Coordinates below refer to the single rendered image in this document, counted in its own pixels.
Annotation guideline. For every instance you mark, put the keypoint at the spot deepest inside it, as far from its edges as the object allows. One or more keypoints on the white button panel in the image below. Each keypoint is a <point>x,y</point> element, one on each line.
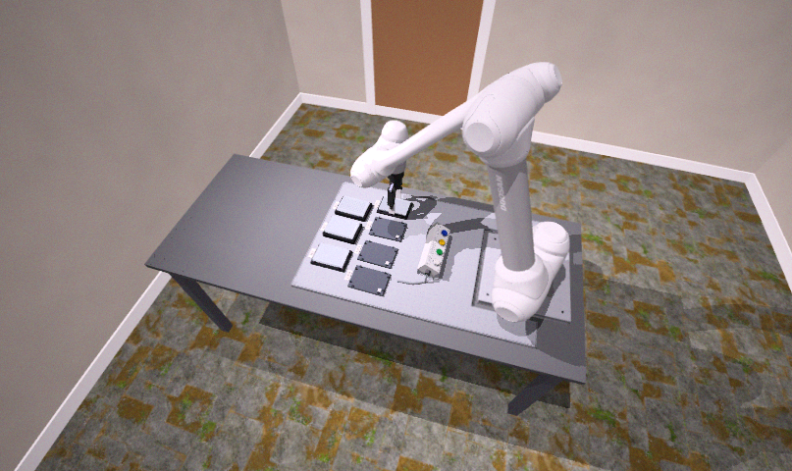
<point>432,258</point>

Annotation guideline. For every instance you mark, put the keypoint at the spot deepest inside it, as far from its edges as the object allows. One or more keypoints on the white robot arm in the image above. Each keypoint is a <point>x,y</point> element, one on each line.
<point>501,118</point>

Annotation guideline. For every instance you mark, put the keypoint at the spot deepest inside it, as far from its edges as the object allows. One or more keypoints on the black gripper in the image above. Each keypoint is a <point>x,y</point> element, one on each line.
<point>394,191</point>

